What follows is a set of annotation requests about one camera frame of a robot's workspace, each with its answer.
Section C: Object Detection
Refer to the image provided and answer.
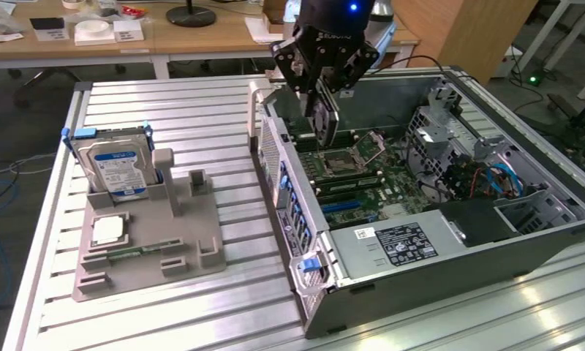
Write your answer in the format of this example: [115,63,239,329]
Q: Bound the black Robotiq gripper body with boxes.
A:
[292,0,375,69]

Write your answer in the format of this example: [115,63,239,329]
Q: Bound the graphics card with metal bracket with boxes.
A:
[307,83,343,148]

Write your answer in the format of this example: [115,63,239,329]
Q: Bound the white paper stack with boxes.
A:
[244,16,287,45]

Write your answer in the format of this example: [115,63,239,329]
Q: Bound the brown cardboard box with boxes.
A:
[263,0,293,26]

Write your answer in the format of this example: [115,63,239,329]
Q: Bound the wooden desk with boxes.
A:
[0,0,420,80]

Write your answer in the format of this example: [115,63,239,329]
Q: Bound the metal socket cover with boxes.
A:
[352,130,387,159]

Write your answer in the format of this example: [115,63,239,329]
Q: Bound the black round lamp base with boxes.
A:
[165,0,217,28]

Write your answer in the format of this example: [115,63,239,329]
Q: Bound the tall metal disk bay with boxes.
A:
[406,105,472,178]

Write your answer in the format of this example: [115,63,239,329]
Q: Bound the CPU socket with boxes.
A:
[320,148,362,177]

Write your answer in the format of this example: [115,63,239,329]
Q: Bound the green RAM stick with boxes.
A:
[107,244,165,260]
[313,176,380,193]

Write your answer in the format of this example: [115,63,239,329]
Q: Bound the green motherboard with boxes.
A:
[292,126,452,230]

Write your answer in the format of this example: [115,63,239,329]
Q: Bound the white labelled box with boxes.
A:
[112,20,144,45]

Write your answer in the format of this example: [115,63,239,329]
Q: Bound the red packet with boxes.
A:
[120,4,147,20]

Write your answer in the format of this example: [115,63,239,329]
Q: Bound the blue expansion slot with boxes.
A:
[320,202,363,216]

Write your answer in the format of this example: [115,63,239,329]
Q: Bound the white box with tape roll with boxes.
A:
[72,20,119,47]

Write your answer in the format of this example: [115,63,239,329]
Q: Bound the hard disk in blue carrier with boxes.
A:
[60,122,159,203]

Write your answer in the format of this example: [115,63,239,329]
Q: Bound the black equipment stand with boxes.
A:
[546,93,585,165]

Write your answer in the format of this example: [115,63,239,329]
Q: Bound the black and white box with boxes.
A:
[28,17,71,42]

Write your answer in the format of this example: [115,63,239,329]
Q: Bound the grey power supply unit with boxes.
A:
[321,208,471,290]

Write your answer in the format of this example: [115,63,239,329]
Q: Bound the black chair base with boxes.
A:
[7,67,87,109]

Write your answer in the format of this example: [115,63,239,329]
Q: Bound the low metal disk bay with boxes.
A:
[492,188,584,235]

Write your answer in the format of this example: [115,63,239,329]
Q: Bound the grey parts rack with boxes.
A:
[71,147,229,303]

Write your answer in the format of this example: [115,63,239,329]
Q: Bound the silver CPU chip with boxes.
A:
[92,216,131,249]

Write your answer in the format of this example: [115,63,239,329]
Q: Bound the dark grey PC case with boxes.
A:
[247,64,585,340]

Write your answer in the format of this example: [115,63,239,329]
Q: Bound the black cable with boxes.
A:
[372,54,475,80]

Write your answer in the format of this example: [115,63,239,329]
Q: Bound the black wire bundle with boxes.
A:
[403,137,452,204]

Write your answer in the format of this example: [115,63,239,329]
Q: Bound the red wire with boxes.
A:
[470,170,486,199]

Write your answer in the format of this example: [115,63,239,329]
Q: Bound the white table frame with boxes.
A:
[515,0,585,100]

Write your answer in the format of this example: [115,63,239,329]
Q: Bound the blue data wire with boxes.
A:
[486,164,514,200]
[496,163,526,198]

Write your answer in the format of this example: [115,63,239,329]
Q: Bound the white floor cable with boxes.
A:
[0,151,57,176]

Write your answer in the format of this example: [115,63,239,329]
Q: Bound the blue floor cable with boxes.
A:
[0,171,24,315]

